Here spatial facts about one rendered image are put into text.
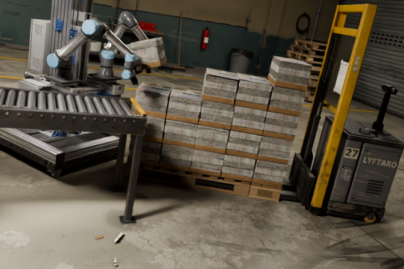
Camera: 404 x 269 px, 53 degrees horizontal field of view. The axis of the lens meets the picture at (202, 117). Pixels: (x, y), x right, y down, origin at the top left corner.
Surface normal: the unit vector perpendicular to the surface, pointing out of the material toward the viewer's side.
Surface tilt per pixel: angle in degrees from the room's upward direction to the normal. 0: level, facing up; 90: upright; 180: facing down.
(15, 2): 90
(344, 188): 90
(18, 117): 90
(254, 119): 90
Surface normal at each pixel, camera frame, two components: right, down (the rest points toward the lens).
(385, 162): 0.00, 0.25
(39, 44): -0.52, 0.13
